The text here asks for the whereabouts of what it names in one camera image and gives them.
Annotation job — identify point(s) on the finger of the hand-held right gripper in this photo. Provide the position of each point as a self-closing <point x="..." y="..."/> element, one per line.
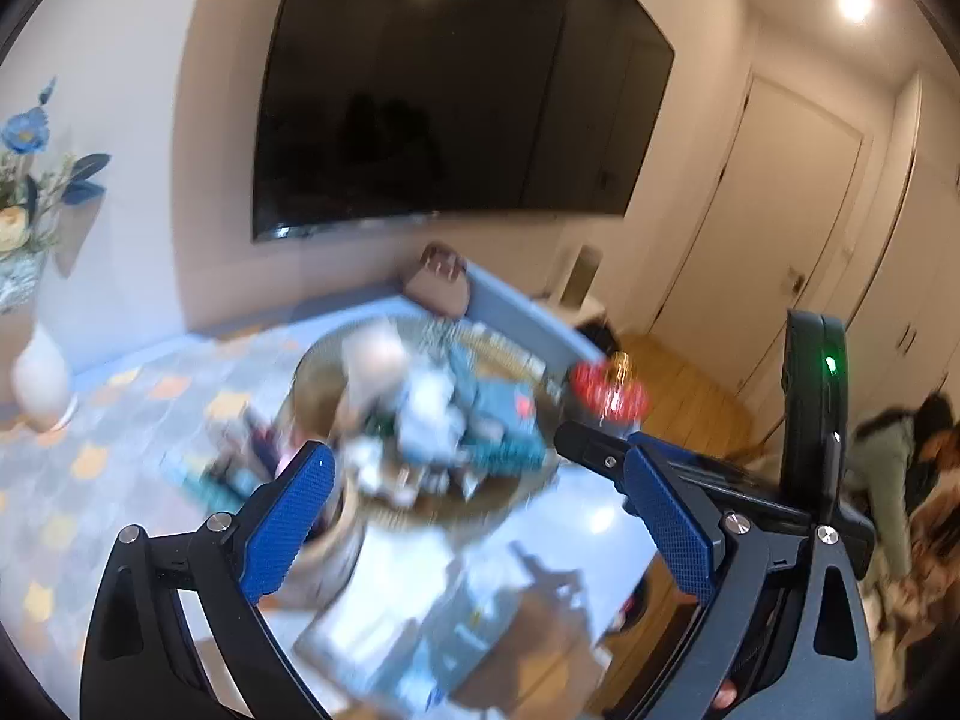
<point x="592" y="446"/>

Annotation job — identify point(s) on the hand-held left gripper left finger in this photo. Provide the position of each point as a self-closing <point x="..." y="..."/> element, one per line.
<point x="289" y="525"/>

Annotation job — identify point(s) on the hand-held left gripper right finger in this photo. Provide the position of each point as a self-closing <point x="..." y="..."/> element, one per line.
<point x="667" y="517"/>

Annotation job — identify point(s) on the ribbed glass tray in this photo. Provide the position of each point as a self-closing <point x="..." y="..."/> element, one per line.
<point x="495" y="499"/>

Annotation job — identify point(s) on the blue grey yarn bundle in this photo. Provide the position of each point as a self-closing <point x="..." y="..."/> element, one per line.
<point x="427" y="409"/>

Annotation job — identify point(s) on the red jar with gold lid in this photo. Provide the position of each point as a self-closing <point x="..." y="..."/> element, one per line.
<point x="600" y="390"/>

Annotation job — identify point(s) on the black backpack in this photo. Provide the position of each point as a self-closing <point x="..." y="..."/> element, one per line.
<point x="600" y="335"/>

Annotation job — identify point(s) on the white side table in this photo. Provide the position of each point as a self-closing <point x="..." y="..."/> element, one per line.
<point x="574" y="315"/>

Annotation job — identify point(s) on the white closet door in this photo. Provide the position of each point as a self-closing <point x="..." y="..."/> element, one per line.
<point x="915" y="277"/>

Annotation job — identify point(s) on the white room door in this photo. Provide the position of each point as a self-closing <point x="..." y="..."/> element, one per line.
<point x="772" y="225"/>

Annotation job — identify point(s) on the patterned tablecloth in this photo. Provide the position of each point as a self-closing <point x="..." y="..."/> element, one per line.
<point x="112" y="420"/>

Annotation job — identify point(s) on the beige round handbag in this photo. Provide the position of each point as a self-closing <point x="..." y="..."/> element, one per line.
<point x="442" y="289"/>

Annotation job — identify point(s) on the white ribbed vase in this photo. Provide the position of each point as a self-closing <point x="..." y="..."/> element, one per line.
<point x="41" y="382"/>

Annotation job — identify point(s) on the round ceiling light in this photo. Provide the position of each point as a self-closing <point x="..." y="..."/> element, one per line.
<point x="855" y="0"/>

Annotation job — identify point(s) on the blue and white flowers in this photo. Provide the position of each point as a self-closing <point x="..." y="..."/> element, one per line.
<point x="22" y="142"/>

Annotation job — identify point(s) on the black wall television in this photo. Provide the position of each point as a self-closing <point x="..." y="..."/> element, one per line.
<point x="450" y="90"/>

